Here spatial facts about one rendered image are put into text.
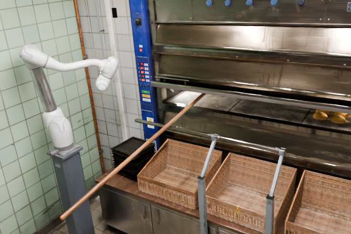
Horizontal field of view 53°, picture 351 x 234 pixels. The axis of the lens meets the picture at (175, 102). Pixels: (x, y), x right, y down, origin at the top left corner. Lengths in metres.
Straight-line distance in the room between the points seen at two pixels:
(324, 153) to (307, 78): 0.55
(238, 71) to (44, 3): 1.75
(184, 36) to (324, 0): 1.04
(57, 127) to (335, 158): 2.03
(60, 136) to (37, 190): 0.85
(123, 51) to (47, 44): 0.66
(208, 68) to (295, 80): 0.67
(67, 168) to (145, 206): 0.70
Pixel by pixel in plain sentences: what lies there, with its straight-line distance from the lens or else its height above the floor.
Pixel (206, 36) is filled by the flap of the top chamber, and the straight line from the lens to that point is 2.72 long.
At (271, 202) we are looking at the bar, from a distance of 2.28.
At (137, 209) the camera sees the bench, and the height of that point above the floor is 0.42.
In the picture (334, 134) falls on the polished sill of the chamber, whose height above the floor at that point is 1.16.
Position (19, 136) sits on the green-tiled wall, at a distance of 3.27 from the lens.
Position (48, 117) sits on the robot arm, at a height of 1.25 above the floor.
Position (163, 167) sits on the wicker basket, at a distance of 3.24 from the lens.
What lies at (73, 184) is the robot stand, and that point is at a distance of 3.01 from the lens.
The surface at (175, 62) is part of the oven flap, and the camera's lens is 2.92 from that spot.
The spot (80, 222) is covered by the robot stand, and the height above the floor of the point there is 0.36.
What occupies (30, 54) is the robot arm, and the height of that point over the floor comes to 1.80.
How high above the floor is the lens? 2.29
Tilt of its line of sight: 21 degrees down
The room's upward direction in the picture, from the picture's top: 4 degrees counter-clockwise
